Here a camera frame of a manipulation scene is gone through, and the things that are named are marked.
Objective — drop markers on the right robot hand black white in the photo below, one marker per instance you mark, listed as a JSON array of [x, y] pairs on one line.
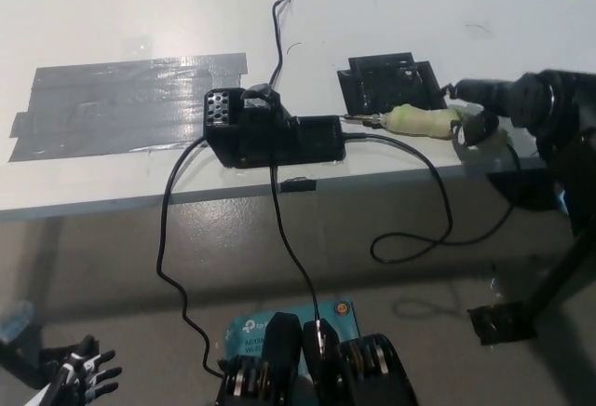
[[521, 98]]

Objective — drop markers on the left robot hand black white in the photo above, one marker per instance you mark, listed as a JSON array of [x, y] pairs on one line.
[[86, 371]]

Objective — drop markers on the black robot torso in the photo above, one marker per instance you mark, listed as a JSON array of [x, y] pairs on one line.
[[284, 359]]

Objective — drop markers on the black soldering station base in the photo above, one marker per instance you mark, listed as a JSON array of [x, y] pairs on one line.
[[284, 143]]

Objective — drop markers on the clear blue plastic bottle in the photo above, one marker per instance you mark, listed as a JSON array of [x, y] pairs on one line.
[[16, 322]]

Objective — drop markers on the black square printed tray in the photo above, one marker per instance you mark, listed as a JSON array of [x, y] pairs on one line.
[[386, 85]]

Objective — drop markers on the teal router box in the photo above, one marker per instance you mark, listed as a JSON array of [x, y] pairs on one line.
[[253, 329]]

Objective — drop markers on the small black tape strip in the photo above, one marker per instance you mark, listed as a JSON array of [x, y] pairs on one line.
[[298, 185]]

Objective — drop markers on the black under-table bracket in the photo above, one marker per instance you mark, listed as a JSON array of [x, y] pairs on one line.
[[526, 187]]

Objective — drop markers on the grey duct tape patch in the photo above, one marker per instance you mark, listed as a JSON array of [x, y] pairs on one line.
[[121, 103]]

